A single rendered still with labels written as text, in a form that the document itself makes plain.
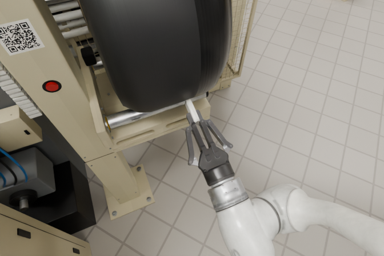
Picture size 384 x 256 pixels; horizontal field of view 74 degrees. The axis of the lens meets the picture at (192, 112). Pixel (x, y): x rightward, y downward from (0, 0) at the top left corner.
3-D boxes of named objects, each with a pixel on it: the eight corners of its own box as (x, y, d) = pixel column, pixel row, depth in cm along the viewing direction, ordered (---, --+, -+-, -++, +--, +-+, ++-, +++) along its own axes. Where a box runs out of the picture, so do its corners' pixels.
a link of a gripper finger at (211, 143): (215, 158, 65) (220, 156, 65) (199, 119, 68) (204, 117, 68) (213, 161, 68) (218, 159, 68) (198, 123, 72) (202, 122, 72)
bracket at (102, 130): (106, 149, 80) (96, 134, 72) (84, 66, 101) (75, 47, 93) (116, 146, 81) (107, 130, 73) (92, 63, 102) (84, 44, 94)
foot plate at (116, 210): (111, 220, 148) (110, 220, 146) (102, 179, 162) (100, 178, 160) (155, 202, 154) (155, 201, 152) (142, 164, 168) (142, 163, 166)
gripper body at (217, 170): (241, 174, 62) (225, 139, 65) (209, 187, 60) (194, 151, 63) (233, 177, 69) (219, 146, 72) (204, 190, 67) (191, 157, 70)
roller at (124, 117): (108, 133, 80) (103, 123, 77) (106, 124, 83) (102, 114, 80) (209, 99, 88) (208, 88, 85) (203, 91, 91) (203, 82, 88)
